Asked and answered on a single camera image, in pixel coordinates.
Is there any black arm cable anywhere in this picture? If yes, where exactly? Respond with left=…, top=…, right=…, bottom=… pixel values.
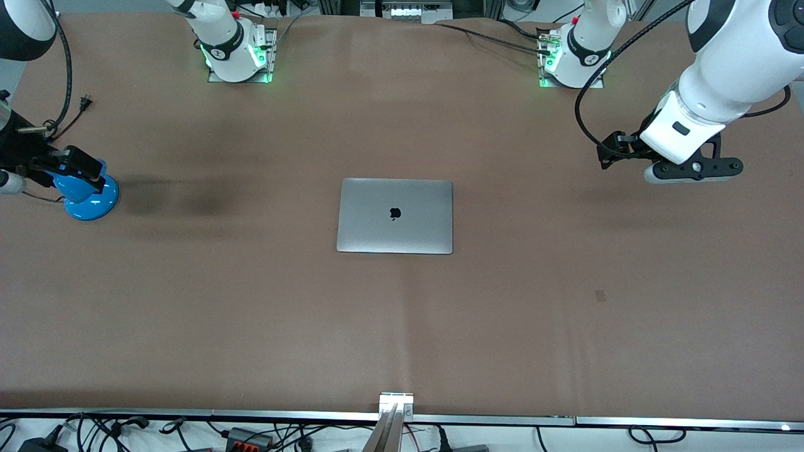
left=575, top=0, right=792, bottom=158
left=38, top=0, right=73, bottom=136

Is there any silver grey laptop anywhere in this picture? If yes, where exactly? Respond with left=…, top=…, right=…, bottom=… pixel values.
left=337, top=178, right=454, bottom=255

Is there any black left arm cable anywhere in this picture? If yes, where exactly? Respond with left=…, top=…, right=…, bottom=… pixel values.
left=575, top=0, right=792, bottom=158

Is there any white power strip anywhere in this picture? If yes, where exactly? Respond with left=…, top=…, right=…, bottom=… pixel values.
left=360, top=0, right=454, bottom=24

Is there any glossy blue desk lamp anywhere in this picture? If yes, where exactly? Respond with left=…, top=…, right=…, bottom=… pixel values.
left=53, top=160, right=120, bottom=222

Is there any black orange connector block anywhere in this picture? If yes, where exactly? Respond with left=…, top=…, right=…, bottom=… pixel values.
left=225, top=427, right=275, bottom=450

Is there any black power adapter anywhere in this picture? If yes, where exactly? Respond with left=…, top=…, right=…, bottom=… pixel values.
left=18, top=436, right=68, bottom=452

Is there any metal table edge rail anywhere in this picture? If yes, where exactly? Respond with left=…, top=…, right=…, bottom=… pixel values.
left=0, top=408, right=804, bottom=434

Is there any aluminium profile bar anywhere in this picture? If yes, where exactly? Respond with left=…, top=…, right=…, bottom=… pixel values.
left=361, top=392, right=415, bottom=452

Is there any brown table mat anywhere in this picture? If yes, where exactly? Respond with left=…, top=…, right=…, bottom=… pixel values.
left=0, top=14, right=804, bottom=421

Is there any black lamp power cable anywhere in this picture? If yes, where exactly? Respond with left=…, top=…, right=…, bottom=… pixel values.
left=25, top=94, right=95, bottom=205

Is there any thick black supply cable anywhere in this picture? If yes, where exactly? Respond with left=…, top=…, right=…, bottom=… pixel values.
left=433, top=21, right=553, bottom=54

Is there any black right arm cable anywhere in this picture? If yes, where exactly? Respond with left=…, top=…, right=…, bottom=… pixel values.
left=38, top=0, right=73, bottom=136

